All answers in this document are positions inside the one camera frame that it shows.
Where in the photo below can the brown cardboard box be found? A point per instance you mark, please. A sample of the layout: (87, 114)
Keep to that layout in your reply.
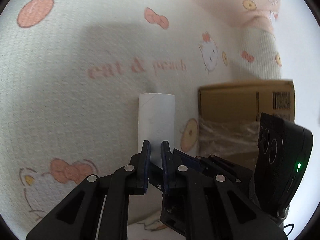
(232, 102)

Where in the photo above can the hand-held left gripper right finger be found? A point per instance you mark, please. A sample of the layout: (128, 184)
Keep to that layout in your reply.
(167, 175)

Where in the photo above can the white cardboard tube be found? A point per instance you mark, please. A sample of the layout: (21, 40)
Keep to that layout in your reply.
(156, 120)

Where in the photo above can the clear plastic bag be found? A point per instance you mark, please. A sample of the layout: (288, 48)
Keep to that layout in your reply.
(225, 137)

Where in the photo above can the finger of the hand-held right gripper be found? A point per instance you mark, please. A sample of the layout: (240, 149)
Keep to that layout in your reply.
(197, 162)
(172, 212)

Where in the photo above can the white ribbed cloth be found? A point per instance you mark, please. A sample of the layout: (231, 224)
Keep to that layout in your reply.
(267, 55)

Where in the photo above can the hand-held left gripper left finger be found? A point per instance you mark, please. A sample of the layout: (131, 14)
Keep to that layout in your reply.
(145, 170)

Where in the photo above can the white cartoon printed blanket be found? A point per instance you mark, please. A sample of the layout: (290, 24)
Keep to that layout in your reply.
(75, 92)

